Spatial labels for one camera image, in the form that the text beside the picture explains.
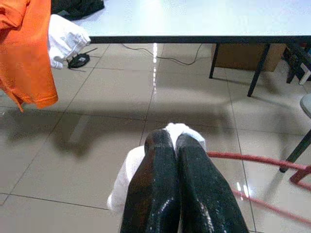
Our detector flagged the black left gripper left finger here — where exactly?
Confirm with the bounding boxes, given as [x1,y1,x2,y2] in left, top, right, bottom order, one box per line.
[120,128,181,233]

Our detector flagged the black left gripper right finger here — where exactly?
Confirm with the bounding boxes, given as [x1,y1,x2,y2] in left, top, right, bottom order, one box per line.
[174,134,250,233]

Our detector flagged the white printed t-shirt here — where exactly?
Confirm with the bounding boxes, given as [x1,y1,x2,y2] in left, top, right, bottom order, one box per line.
[107,122,207,212]

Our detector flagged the red plastic hanger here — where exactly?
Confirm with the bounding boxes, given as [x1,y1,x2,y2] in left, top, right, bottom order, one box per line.
[207,150,311,227]

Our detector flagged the grey chair black legs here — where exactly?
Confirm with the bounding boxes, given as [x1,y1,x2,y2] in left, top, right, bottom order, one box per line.
[267,93,311,173]

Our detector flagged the brown cardboard box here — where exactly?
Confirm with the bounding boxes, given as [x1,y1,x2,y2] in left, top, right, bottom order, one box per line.
[210,43,289,73]

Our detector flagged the black round floor device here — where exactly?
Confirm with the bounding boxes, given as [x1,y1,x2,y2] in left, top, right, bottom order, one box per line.
[67,47,98,73]

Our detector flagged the white table black legs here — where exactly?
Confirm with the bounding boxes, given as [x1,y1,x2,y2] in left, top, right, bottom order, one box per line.
[50,0,311,98]

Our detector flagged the white cloth garment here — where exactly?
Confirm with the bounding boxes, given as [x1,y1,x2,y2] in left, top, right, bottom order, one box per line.
[48,14,91,69]

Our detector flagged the orange polo shirt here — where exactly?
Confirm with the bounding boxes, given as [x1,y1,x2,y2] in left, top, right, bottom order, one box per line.
[0,0,59,113]

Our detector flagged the black cloth garment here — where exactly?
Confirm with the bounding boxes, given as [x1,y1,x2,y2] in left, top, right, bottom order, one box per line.
[51,0,105,19]

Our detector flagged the black floor cable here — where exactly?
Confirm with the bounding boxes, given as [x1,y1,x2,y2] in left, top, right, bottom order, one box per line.
[121,43,204,66]

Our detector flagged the black chair frame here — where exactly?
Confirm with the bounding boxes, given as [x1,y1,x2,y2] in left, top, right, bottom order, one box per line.
[280,43,311,85]

